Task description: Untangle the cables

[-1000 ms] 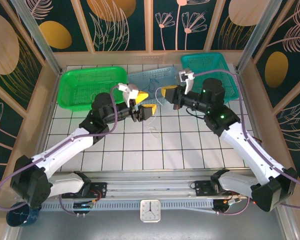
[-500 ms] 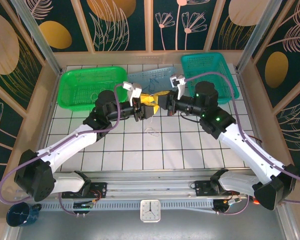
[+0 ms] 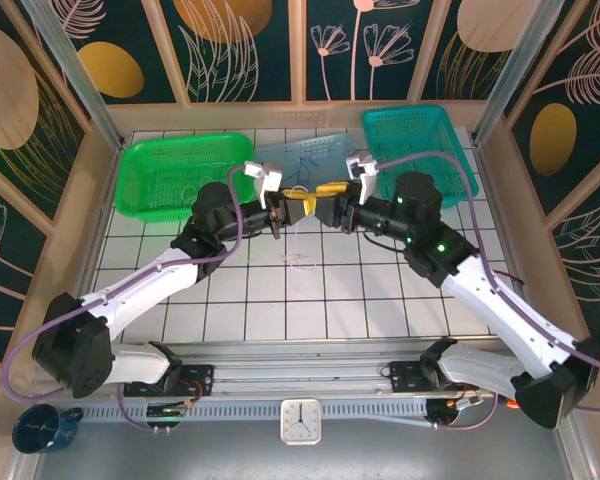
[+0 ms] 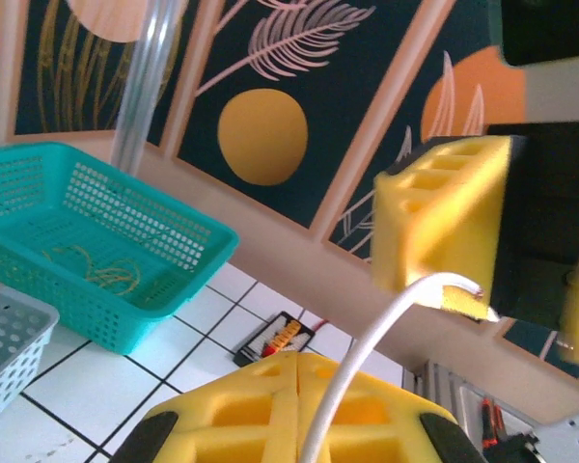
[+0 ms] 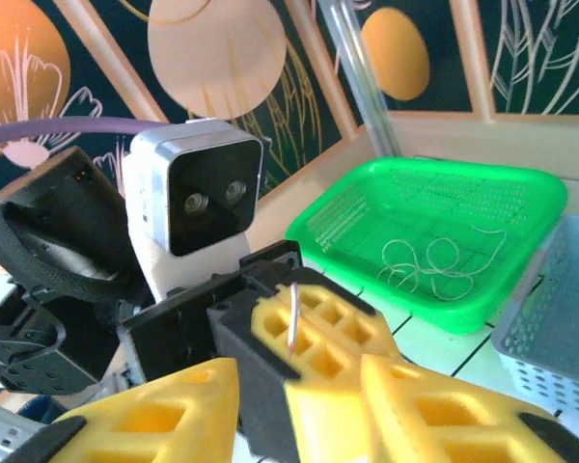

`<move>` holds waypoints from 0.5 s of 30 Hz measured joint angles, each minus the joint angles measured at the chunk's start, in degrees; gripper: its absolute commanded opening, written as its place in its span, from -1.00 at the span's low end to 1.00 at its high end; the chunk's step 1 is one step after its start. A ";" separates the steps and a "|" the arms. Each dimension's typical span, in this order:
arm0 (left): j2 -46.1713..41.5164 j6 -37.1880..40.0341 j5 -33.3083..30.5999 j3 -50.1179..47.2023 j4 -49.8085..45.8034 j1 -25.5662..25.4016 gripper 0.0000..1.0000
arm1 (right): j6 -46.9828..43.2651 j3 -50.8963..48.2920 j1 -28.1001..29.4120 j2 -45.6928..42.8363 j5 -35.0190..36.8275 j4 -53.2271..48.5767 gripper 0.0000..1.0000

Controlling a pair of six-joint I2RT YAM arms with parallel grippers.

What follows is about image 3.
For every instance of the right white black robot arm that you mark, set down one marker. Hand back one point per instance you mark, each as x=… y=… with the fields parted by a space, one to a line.
x=505 y=310

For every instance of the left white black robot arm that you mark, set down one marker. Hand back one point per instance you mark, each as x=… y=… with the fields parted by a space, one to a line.
x=145 y=285

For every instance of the light blue plastic basket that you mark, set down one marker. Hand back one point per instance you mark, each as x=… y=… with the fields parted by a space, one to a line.
x=325 y=150

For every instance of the teal plastic basket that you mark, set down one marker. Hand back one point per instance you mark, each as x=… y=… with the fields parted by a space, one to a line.
x=430 y=130

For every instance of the green plastic basket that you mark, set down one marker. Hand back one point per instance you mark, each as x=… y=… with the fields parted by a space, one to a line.
x=150 y=170

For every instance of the black electronics board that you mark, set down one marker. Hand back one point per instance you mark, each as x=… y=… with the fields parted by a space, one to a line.
x=442 y=412
x=167 y=411

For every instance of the white square clock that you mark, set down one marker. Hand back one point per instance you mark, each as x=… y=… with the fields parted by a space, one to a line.
x=300 y=421

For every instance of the orange black hand tool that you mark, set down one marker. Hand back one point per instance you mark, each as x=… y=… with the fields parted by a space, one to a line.
x=511 y=403

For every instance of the dark blue mug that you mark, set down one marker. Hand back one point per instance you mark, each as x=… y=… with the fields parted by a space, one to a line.
x=35 y=430

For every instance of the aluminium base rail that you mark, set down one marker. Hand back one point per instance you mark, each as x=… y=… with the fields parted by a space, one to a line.
x=300 y=375

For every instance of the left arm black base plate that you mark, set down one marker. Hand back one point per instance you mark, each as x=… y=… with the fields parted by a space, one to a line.
x=202 y=377

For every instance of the aluminium frame post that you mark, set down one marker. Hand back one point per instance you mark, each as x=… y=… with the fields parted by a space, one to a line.
x=515 y=65
x=75 y=70

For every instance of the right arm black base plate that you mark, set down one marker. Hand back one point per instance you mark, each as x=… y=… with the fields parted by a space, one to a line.
x=405 y=377

